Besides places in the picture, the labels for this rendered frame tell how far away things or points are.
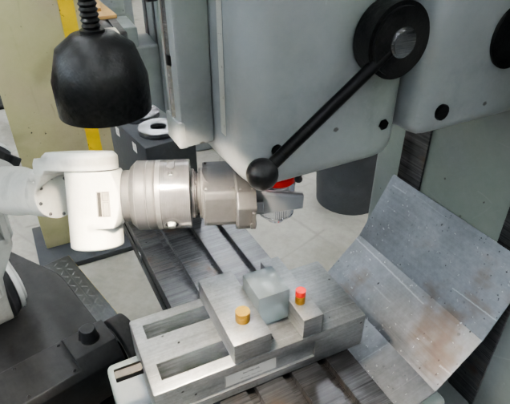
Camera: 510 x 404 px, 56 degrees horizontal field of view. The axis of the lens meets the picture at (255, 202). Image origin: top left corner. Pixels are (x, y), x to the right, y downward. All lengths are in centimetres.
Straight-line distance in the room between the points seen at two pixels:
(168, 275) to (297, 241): 164
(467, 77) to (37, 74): 193
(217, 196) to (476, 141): 46
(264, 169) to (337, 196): 232
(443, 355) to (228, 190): 50
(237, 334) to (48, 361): 73
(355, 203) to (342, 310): 196
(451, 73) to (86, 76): 36
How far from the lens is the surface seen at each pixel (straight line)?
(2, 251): 119
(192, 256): 102
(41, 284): 160
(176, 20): 47
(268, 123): 45
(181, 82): 49
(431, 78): 53
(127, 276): 242
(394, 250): 98
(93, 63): 36
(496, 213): 87
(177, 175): 58
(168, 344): 76
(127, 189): 59
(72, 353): 132
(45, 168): 65
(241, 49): 43
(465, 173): 88
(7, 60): 226
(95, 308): 172
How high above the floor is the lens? 157
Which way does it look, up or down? 33 degrees down
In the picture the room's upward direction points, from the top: straight up
